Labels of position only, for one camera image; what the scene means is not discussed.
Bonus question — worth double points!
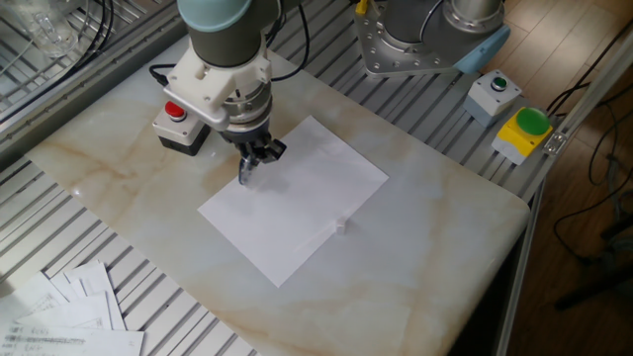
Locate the yellow box green mushroom button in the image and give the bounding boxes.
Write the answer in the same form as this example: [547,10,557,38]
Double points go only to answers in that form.
[489,107,553,167]

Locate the silver robot mounting plate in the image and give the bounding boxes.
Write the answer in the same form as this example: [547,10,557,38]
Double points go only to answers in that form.
[353,4,469,78]

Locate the aluminium frame post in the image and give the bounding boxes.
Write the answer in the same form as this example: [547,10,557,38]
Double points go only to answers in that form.
[541,29,633,157]

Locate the black tripod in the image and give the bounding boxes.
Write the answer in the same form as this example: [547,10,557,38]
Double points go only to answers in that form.
[553,212,633,312]

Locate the black gripper cable bundle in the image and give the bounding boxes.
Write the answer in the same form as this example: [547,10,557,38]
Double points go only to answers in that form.
[147,0,312,89]

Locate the red emergency stop button box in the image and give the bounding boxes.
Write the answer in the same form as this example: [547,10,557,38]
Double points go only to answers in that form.
[151,100,212,157]

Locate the grey box green button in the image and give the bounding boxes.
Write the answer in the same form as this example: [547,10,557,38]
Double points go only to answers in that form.
[462,68,523,129]

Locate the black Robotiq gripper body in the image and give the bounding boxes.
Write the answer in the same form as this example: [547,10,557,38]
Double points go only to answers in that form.
[217,118,272,148]

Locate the small blue white pen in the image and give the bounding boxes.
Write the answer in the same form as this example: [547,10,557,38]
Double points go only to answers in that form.
[237,156,258,188]

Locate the marble pattern board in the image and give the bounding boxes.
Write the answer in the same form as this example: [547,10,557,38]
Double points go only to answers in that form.
[24,34,531,356]

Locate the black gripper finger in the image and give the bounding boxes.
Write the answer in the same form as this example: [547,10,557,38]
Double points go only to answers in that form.
[239,141,257,168]
[254,136,288,165]

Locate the printed white paper sheet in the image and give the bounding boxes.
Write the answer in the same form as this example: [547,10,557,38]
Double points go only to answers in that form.
[63,260,128,331]
[0,323,145,356]
[0,270,70,327]

